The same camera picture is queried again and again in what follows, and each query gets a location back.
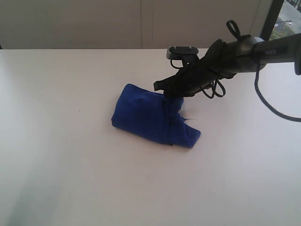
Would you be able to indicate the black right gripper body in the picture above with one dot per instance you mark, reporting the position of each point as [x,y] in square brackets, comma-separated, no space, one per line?
[192,79]

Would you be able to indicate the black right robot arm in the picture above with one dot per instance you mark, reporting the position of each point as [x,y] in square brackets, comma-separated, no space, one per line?
[224,60]

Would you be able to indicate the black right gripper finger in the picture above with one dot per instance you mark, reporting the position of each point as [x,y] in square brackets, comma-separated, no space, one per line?
[171,94]
[164,85]

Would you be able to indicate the black window frame post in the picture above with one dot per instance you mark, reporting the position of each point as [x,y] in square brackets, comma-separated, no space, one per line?
[271,19]

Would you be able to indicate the blue towel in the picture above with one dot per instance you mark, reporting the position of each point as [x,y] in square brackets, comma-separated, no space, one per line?
[152,116]

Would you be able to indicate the beige wall panel partition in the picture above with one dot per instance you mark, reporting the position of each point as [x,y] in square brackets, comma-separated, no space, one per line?
[70,24]

